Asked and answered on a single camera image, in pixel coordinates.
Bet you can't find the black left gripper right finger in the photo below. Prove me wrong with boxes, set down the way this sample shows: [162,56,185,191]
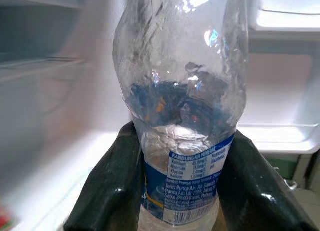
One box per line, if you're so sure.
[215,129,319,231]

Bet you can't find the clear plastic water bottle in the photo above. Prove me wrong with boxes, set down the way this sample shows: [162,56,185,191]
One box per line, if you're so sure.
[111,0,250,231]

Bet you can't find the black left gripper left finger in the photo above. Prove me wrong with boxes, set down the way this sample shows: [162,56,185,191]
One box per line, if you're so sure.
[63,120,146,231]

